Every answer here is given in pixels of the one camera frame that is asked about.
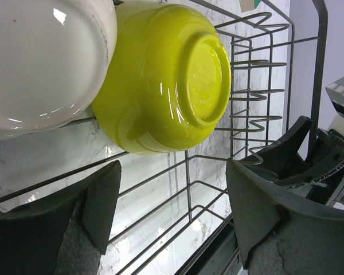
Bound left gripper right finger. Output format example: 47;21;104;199
226;160;344;274

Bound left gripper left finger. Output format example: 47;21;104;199
0;161;122;274

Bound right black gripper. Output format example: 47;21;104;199
240;116;344;205

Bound grey wire dish rack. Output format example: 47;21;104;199
0;0;329;275

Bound lime green bowl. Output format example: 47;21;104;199
91;1;232;154

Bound small plain white bowl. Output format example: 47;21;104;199
0;1;117;140

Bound green cover booklet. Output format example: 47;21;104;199
239;0;261;13

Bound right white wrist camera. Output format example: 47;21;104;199
326;77;344;136

